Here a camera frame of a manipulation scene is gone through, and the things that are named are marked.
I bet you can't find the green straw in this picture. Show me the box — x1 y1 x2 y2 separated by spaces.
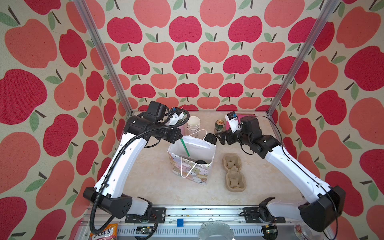
180 138 191 157

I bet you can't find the black plastic cup lid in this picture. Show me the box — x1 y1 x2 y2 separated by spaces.
196 160 207 165

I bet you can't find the white patterned paper gift bag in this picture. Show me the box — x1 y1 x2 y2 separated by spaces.
168 129 216 186

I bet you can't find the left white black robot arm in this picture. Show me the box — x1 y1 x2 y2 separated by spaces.
83 101 190 235

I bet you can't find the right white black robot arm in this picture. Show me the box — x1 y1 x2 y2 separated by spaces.
216 112 346 232

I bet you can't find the green beverage can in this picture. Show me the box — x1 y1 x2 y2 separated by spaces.
215 119 226 134

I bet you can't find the stack of black cup lids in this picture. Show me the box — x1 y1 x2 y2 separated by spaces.
204 133 217 145

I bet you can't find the stack of white paper cups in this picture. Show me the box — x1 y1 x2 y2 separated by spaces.
187 116 201 135

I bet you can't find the brown cardboard cup carrier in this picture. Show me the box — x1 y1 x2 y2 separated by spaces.
222 154 247 193

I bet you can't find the orange snack packet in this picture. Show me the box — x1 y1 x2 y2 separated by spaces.
90 224 118 240

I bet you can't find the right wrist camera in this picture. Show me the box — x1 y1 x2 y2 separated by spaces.
225 112 241 133

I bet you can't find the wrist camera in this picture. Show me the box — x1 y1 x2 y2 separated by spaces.
225 112 241 133
166 108 185 126

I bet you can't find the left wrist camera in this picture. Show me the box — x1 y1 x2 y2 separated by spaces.
166 108 185 126

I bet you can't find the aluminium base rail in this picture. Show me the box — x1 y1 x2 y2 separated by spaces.
73 205 335 240

